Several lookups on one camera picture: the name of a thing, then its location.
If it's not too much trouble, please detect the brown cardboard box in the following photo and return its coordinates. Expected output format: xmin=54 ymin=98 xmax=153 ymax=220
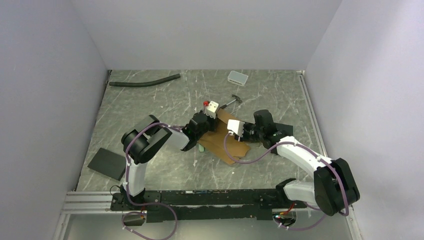
xmin=198 ymin=108 xmax=251 ymax=166

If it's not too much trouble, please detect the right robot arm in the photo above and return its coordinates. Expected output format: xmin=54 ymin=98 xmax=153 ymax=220
xmin=227 ymin=109 xmax=361 ymax=216

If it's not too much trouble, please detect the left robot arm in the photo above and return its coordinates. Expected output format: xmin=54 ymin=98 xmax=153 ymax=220
xmin=121 ymin=110 xmax=218 ymax=210

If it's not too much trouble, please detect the black rectangular pad right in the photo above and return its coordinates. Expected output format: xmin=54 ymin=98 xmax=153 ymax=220
xmin=267 ymin=123 xmax=294 ymax=147

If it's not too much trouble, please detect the black rectangular pad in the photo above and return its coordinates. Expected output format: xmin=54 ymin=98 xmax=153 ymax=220
xmin=87 ymin=147 xmax=126 ymax=181
xmin=267 ymin=123 xmax=294 ymax=147

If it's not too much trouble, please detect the green plastic tube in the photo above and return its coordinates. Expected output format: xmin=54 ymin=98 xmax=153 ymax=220
xmin=198 ymin=145 xmax=205 ymax=153

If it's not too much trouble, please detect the small hammer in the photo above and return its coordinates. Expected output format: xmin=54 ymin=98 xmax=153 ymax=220
xmin=220 ymin=94 xmax=243 ymax=109

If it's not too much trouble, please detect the white plastic container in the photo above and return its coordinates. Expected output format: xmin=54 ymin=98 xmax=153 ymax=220
xmin=227 ymin=70 xmax=249 ymax=86

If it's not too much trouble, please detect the black rectangular pad left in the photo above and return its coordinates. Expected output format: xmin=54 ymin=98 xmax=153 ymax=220
xmin=87 ymin=147 xmax=126 ymax=181

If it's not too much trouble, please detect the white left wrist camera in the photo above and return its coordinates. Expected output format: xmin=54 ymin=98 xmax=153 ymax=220
xmin=203 ymin=100 xmax=220 ymax=119

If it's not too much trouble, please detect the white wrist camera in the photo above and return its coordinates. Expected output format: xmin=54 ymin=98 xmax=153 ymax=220
xmin=203 ymin=100 xmax=220 ymax=119
xmin=227 ymin=119 xmax=245 ymax=137

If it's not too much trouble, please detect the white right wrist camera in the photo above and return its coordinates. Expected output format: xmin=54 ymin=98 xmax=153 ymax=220
xmin=227 ymin=119 xmax=245 ymax=137

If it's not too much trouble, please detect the black foam hose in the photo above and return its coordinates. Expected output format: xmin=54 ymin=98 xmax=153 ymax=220
xmin=108 ymin=73 xmax=182 ymax=89

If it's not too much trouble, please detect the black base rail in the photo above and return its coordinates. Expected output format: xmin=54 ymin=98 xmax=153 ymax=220
xmin=110 ymin=188 xmax=306 ymax=223

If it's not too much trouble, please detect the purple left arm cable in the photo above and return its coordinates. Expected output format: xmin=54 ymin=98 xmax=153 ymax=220
xmin=121 ymin=122 xmax=185 ymax=240

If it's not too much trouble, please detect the aluminium frame rail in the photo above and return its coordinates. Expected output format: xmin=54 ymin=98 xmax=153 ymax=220
xmin=61 ymin=191 xmax=354 ymax=215

